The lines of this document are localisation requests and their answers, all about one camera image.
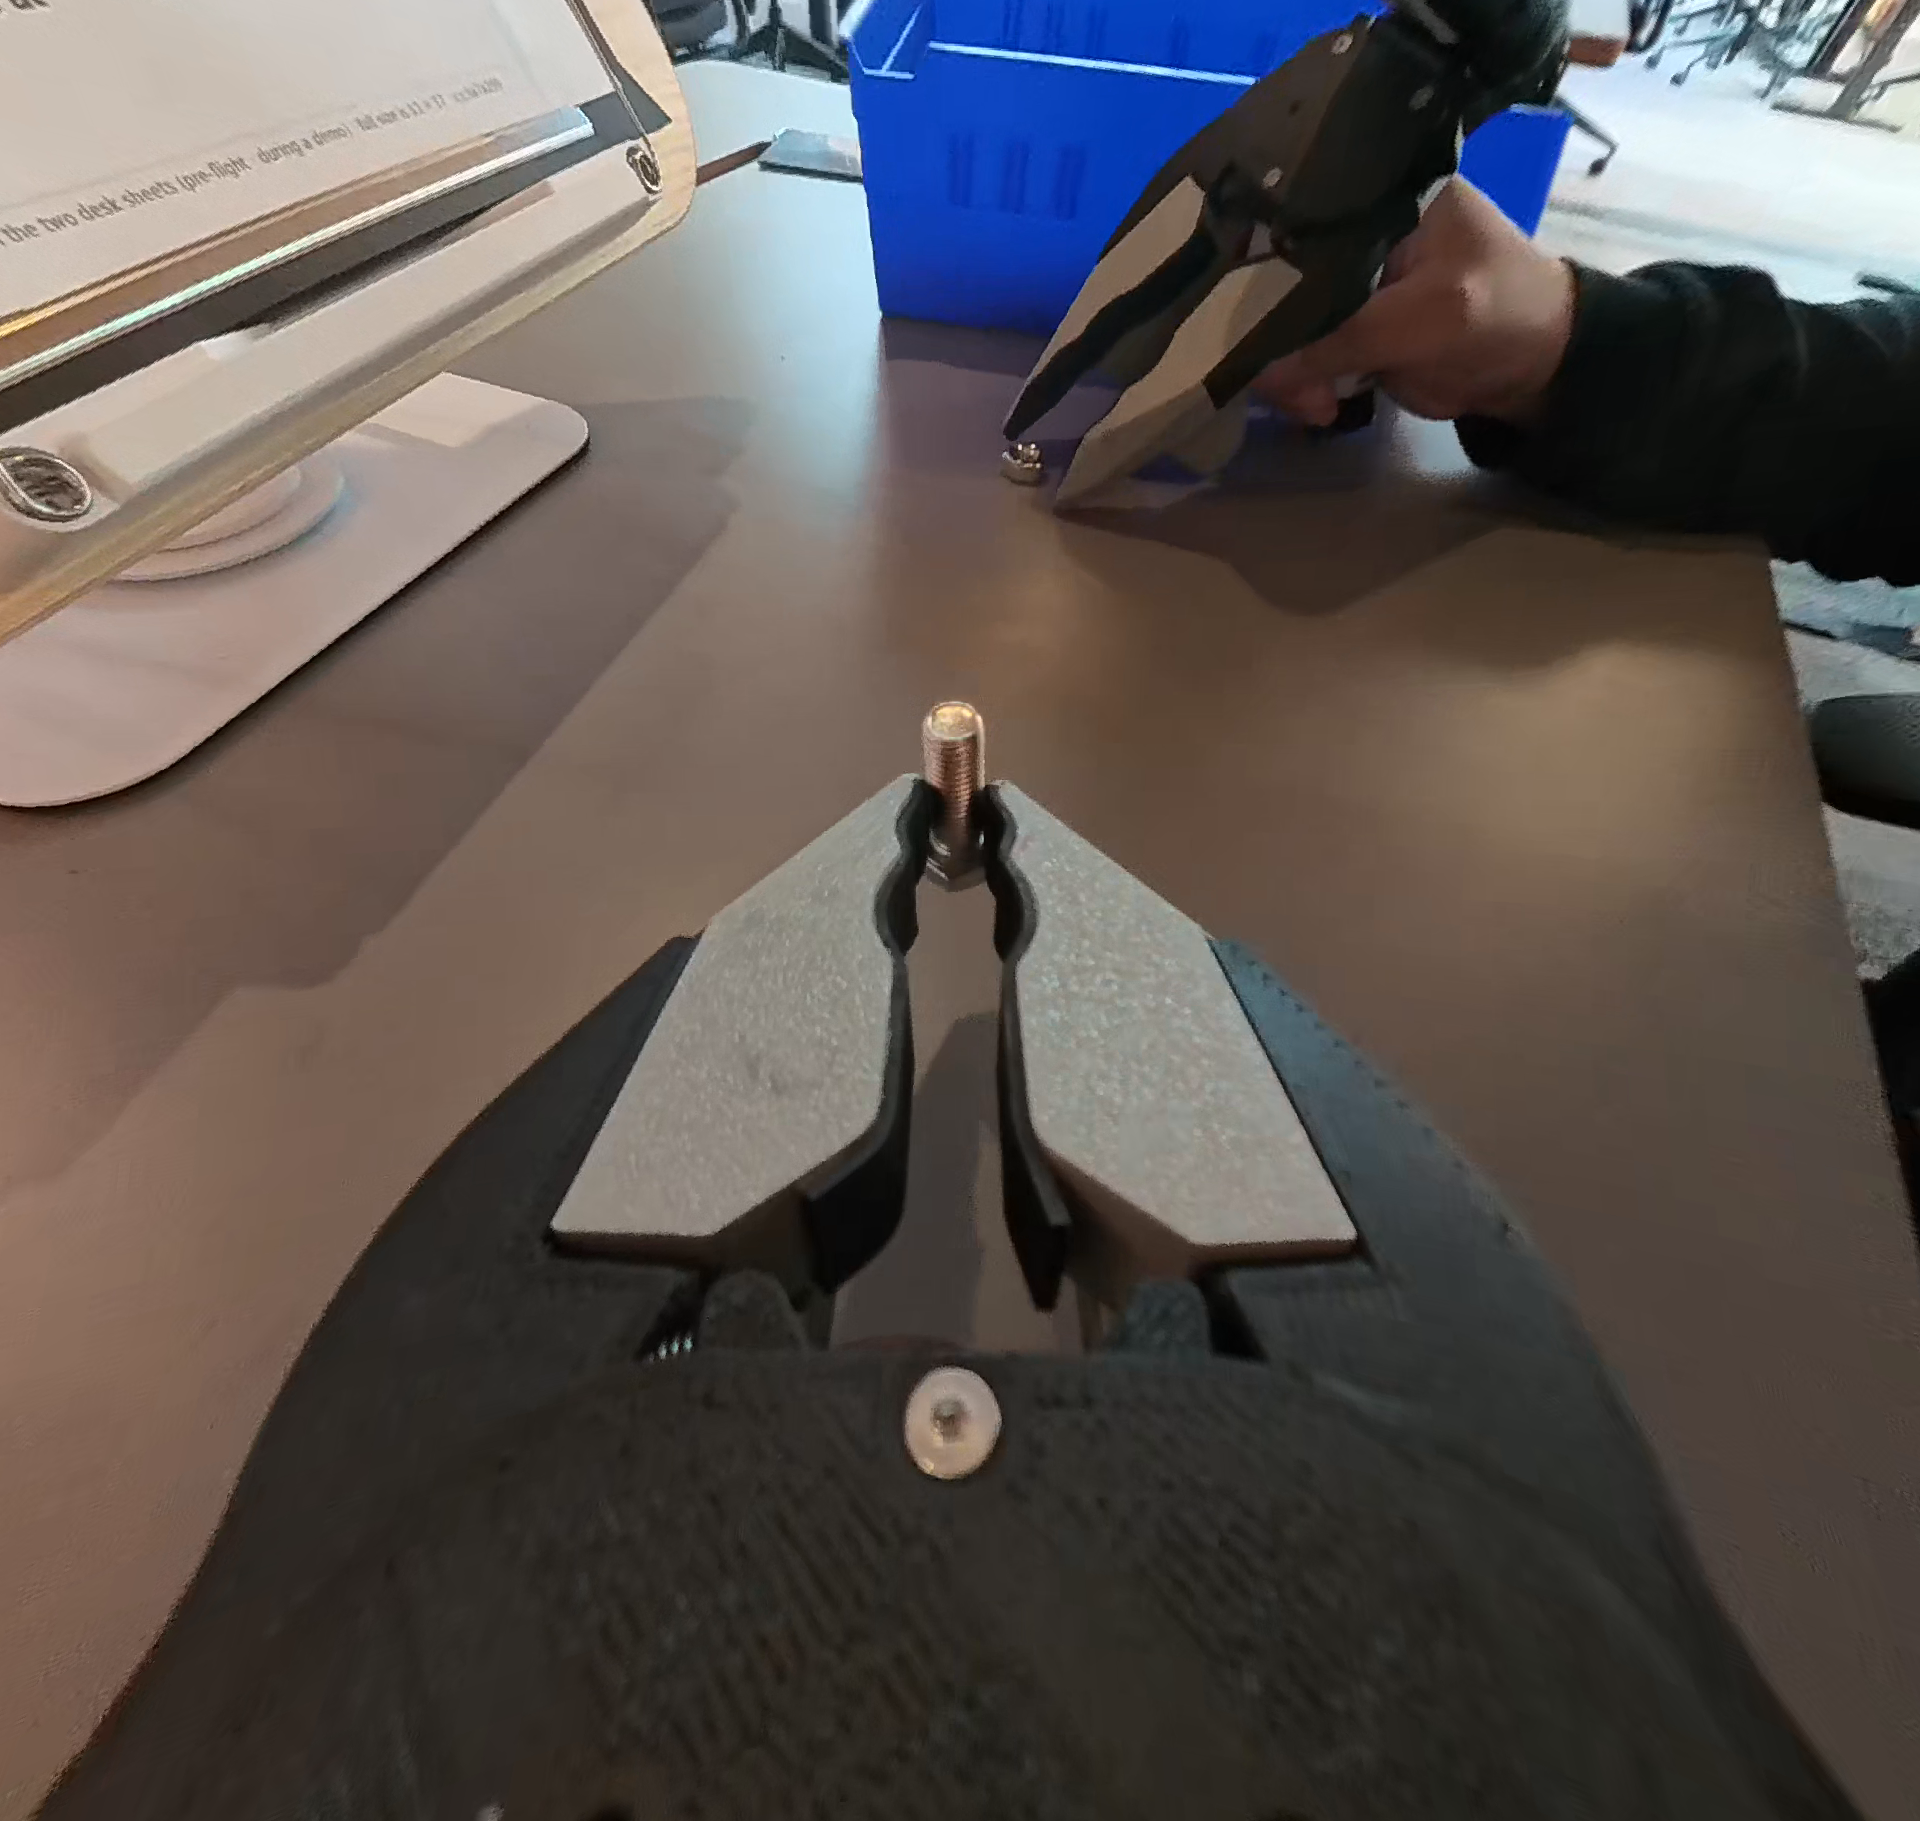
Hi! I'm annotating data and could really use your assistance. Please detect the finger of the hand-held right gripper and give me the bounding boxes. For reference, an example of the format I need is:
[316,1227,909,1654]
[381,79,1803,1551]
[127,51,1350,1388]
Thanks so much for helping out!
[1003,171,1213,439]
[1054,261,1309,512]

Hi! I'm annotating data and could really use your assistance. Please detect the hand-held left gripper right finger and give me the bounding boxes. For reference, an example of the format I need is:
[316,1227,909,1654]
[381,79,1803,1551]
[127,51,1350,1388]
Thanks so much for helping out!
[982,778,1363,1313]

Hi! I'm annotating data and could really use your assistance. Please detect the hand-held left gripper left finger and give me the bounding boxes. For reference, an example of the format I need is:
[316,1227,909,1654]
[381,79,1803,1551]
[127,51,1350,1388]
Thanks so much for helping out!
[549,776,923,1297]

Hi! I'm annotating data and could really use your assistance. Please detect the steel bolt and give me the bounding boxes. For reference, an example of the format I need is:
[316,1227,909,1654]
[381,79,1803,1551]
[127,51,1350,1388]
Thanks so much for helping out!
[916,701,1005,894]

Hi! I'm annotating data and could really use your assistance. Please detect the person's right forearm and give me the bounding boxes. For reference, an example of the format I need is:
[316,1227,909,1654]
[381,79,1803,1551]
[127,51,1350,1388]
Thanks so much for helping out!
[1455,253,1920,586]

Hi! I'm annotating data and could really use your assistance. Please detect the person's right hand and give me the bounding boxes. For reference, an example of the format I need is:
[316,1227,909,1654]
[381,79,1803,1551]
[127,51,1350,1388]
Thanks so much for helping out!
[1258,182,1579,429]

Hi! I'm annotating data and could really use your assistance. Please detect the blue plastic bin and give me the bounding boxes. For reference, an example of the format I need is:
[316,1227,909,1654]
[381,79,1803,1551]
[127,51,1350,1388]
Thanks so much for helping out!
[842,0,1575,329]

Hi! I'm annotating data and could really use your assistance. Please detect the person's denim leg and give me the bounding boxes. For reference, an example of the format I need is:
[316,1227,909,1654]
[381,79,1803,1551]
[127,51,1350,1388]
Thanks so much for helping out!
[1774,567,1920,641]

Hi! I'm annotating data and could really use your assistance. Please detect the black chair armrest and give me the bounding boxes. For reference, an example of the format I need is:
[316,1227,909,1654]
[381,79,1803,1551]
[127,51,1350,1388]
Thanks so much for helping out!
[1806,691,1920,821]

